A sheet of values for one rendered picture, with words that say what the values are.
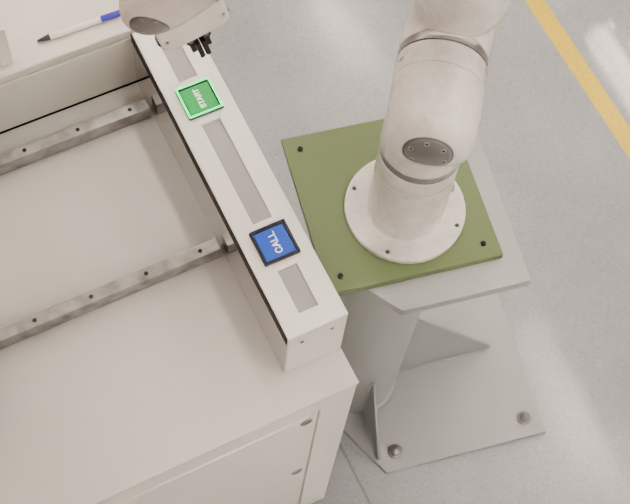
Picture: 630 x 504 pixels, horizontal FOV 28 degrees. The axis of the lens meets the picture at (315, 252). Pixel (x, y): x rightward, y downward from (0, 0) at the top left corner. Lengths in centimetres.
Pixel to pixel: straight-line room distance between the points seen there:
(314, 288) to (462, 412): 102
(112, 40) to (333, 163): 39
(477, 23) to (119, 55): 70
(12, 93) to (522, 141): 144
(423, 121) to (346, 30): 158
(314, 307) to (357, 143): 37
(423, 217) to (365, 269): 12
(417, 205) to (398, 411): 95
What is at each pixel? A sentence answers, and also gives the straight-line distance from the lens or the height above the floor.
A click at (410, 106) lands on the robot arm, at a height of 124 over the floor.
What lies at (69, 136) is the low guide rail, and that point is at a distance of 200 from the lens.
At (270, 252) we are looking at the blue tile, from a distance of 177.
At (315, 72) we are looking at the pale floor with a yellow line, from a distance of 306.
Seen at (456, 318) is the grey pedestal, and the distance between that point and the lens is 279.
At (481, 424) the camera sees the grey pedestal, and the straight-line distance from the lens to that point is 273.
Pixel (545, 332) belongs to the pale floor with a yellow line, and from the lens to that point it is 284.
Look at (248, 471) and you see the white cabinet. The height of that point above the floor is 60.
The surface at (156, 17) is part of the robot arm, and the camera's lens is 148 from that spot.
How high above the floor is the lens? 258
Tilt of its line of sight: 66 degrees down
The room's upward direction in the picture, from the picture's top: 8 degrees clockwise
